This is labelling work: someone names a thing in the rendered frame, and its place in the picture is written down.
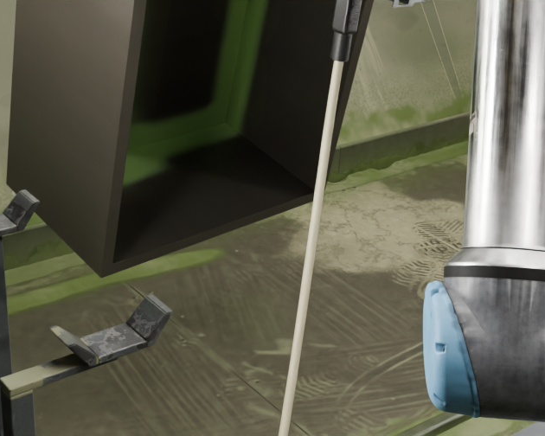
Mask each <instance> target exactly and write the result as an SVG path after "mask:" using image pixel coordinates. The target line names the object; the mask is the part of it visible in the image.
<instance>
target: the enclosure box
mask: <svg viewBox="0 0 545 436"><path fill-rule="evenodd" d="M373 2H374V0H362V5H361V10H360V16H359V21H358V26H357V31H356V32H355V33H354V34H353V36H352V42H351V47H350V52H349V60H348V61H345V62H344V63H343V71H342V77H341V82H340V87H339V94H338V99H337V109H336V115H335V121H334V127H333V132H332V139H331V145H330V156H329V162H328V169H327V175H326V180H325V186H324V190H325V187H326V183H327V181H328V177H329V174H330V167H331V164H332V160H333V157H334V154H335V150H336V147H337V140H338V137H339V133H340V130H341V127H342V123H343V117H344V114H345V110H346V106H347V104H348V100H349V94H350V90H351V87H352V83H353V79H354V77H355V73H356V67H357V63H358V60H359V56H360V53H361V50H362V44H363V40H364V36H365V33H366V29H367V26H368V23H369V17H370V13H371V10H372V6H373ZM335 4H336V0H16V20H15V35H14V51H13V67H12V83H11V99H10V130H9V146H8V162H7V177H6V184H7V185H8V186H9V187H10V188H11V189H12V190H13V191H14V192H15V193H16V194H17V193H18V192H19V191H20V190H24V189H26V190H27V191H28V192H29V193H30V194H31V195H32V196H34V197H35V198H36V199H37V200H38V201H40V203H39V205H38V206H37V208H36V210H35V213H36V214H37V215H38V216H39V217H40V218H41V219H42V220H43V221H44V222H45V223H46V224H47V225H48V226H49V227H50V228H51V229H52V230H53V231H54V232H55V233H56V234H57V235H58V236H59V237H60V238H61V239H62V240H63V241H64V242H65V243H66V244H67V245H68V246H69V247H70V248H71V249H72V250H73V251H74V252H76V253H77V254H78V255H79V256H80V257H81V258H82V259H83V260H84V261H85V262H86V263H87V264H88V265H89V266H90V267H91V268H92V269H93V270H94V271H95V272H96V273H97V274H98V275H99V276H100V277H101V278H104V277H106V276H109V275H111V274H114V273H118V272H120V271H123V270H125V269H128V268H130V267H133V266H137V265H139V264H142V263H145V262H147V261H149V260H154V259H156V258H158V257H161V256H164V255H166V254H169V253H173V252H175V251H178V250H180V249H183V248H185V247H189V246H192V245H195V244H197V243H199V242H202V241H205V240H208V239H211V238H214V237H216V236H218V235H221V234H225V233H227V232H230V231H233V230H235V229H237V228H242V227H245V226H246V225H249V224H252V223H255V222H256V221H261V220H264V219H266V218H268V217H271V216H274V215H277V214H280V213H283V212H285V211H287V210H290V209H293V208H296V207H299V206H302V205H305V204H306V203H309V202H313V199H314V193H315V186H316V180H317V168H318V162H319V156H320V150H321V143H322V138H323V132H324V121H325V114H326V109H327V103H328V98H329V91H330V81H331V76H332V70H333V65H334V60H332V59H331V58H330V53H331V48H332V43H333V36H334V31H335V30H333V29H332V21H333V16H334V9H335Z"/></svg>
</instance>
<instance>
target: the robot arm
mask: <svg viewBox="0 0 545 436"><path fill-rule="evenodd" d="M423 345H424V349H423V350H424V364H425V374H426V386H427V391H428V394H429V397H430V399H431V401H432V403H433V405H434V406H435V407H436V408H438V409H439V410H441V411H444V412H448V413H454V414H464V415H470V416H471V417H473V418H478V417H482V418H493V419H505V420H526V421H538V422H545V0H477V14H476V29H475V44H474V59H473V74H472V88H471V116H470V130H469V146H468V160H467V175H466V190H465V218H464V232H463V246H462V247H461V248H460V250H459V251H458V252H457V253H456V254H455V255H454V256H453V257H451V258H450V259H449V260H448V261H447V262H446V263H445V266H444V278H443V282H440V281H438V280H435V281H433V282H431V283H429V284H428V285H427V287H426V291H425V299H424V309H423Z"/></svg>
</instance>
